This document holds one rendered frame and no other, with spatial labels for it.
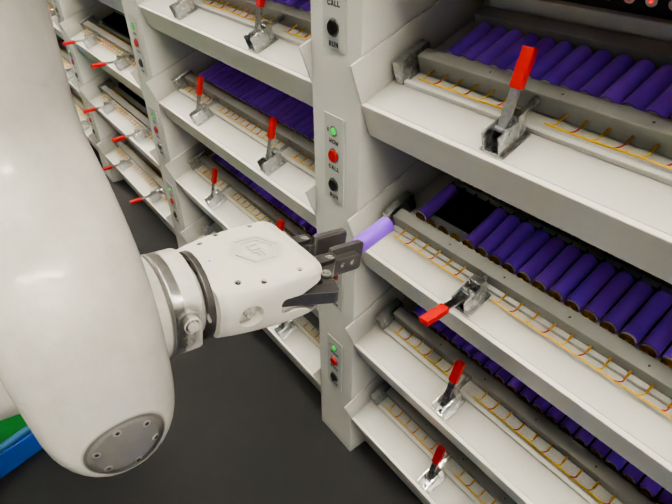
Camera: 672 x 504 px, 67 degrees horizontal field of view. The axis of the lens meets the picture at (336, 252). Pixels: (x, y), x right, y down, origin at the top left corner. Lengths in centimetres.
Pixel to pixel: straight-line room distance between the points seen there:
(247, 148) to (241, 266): 56
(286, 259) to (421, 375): 41
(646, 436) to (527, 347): 13
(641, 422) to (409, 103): 39
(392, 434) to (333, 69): 63
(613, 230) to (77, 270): 38
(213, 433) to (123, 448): 81
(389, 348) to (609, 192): 46
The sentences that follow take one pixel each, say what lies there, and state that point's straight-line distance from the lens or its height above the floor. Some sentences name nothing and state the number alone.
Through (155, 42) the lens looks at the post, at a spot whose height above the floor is 64.
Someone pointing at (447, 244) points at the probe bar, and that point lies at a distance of 64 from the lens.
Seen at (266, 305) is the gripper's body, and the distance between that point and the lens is 41.
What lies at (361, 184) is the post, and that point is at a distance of 66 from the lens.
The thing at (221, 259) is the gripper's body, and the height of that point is 67.
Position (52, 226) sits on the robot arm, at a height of 79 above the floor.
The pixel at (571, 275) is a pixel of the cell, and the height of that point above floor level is 57.
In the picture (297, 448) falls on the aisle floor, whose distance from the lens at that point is 109.
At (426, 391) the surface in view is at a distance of 78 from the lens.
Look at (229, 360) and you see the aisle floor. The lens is 125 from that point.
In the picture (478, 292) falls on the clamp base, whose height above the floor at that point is 54.
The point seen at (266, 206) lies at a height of 37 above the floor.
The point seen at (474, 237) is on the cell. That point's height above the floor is 56.
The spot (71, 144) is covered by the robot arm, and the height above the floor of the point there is 81.
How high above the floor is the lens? 93
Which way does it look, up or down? 37 degrees down
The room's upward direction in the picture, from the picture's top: straight up
